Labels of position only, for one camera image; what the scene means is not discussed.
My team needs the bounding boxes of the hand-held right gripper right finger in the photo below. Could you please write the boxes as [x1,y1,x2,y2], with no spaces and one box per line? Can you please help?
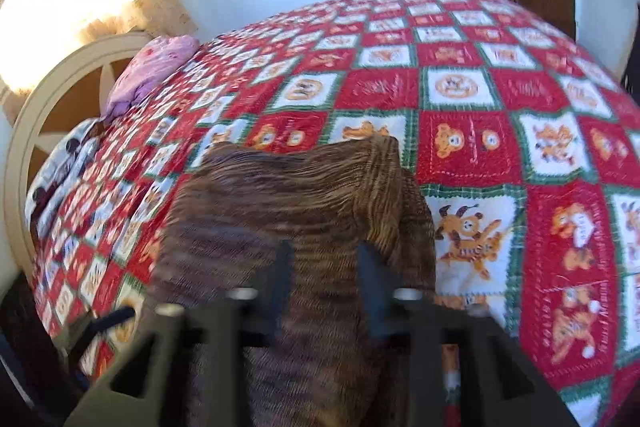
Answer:
[355,239,581,427]

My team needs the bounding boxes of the cream round bed headboard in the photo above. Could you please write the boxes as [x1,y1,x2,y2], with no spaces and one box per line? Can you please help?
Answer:
[2,32,153,268]

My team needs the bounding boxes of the pink pillow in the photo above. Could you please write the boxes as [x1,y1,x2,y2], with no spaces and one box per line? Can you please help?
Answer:
[102,35,201,120]

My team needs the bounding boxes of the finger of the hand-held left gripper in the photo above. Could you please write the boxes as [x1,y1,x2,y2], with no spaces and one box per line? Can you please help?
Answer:
[75,306,137,350]

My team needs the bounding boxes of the red patchwork printed bedspread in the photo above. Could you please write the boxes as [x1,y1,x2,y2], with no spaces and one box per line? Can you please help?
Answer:
[30,0,640,427]

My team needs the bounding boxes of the brown striped knit garment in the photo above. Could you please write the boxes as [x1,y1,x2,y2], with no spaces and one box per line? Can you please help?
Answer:
[150,134,438,427]

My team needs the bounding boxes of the beige curtain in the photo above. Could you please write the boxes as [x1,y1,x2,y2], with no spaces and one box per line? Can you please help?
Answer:
[0,0,198,108]

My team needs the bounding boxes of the white printed pillow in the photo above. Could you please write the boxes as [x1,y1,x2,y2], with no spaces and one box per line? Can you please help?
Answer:
[25,117,106,238]

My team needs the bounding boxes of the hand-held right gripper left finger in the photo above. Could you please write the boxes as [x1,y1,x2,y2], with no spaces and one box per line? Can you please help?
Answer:
[65,239,297,427]

